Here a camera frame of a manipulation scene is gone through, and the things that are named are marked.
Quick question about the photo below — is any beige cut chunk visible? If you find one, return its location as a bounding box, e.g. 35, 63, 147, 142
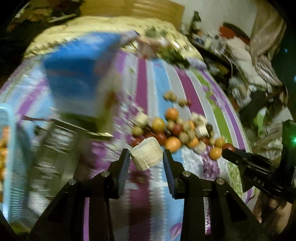
129, 137, 163, 171

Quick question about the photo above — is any heap of round orange fruits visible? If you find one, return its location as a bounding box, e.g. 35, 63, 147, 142
0, 126, 11, 202

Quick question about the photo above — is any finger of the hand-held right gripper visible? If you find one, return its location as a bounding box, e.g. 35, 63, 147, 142
221, 148, 282, 173

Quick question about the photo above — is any metal wire basket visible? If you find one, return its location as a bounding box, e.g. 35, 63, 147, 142
22, 113, 114, 167

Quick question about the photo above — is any cluttered side shelf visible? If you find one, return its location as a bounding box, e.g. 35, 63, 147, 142
183, 11, 289, 144

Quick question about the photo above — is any white cloth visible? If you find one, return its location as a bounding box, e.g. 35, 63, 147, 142
228, 37, 263, 78

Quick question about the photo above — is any beige curtain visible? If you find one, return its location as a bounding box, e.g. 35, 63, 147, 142
251, 0, 288, 87

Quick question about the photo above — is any mixed pile of small produce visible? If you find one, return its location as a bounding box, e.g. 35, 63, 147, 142
131, 90, 236, 161

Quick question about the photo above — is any wooden headboard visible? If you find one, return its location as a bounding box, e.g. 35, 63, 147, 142
80, 0, 185, 27

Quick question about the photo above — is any cream patterned blanket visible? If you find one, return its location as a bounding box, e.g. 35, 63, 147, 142
23, 16, 205, 70

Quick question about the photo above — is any light blue plastic basin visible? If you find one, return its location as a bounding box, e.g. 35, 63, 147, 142
0, 103, 26, 223

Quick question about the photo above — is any striped purple blue bedsheet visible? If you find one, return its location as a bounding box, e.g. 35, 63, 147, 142
0, 30, 257, 241

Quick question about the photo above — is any blue cardboard box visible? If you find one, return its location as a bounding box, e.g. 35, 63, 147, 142
42, 31, 123, 118

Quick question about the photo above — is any person's right hand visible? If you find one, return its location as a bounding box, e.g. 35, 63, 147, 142
253, 191, 292, 235

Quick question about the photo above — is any red cloth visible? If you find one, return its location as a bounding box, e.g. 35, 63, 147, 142
218, 22, 251, 44

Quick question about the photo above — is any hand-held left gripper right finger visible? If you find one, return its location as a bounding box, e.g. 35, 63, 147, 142
162, 149, 270, 241

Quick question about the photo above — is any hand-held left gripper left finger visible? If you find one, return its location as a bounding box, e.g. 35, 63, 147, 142
26, 148, 131, 241

